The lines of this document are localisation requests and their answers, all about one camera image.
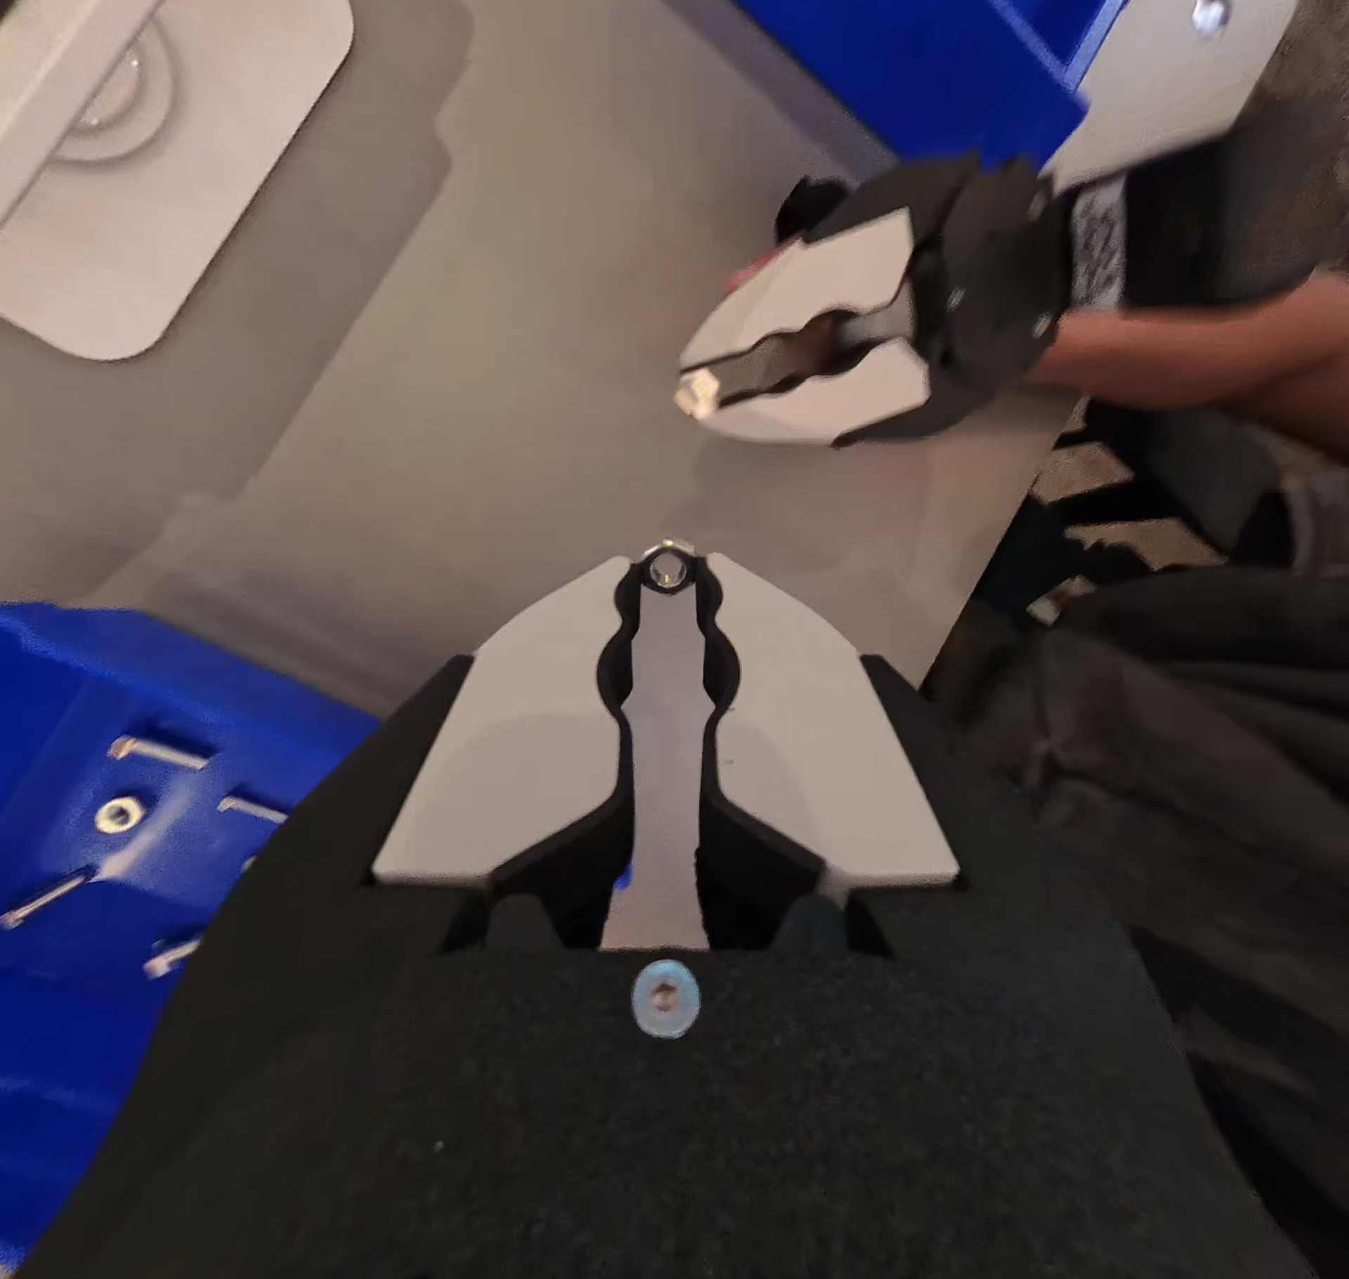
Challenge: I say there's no thin long silver bolt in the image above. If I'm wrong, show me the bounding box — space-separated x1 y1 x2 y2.
0 871 92 930

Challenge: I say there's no blue plastic bin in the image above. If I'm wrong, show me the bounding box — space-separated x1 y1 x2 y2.
0 604 386 1270
651 0 1170 161

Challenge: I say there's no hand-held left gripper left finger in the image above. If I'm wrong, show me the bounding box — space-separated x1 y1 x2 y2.
372 554 647 946

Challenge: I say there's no white document stand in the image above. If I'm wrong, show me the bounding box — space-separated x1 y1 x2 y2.
0 0 357 364

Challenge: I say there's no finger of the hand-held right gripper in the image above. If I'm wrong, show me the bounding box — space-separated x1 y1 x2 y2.
679 208 921 379
679 339 936 448

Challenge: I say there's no person's right forearm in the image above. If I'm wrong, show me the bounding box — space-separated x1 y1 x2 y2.
1039 273 1349 432

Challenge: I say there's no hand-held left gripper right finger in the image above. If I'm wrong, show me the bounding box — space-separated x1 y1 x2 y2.
694 551 964 946

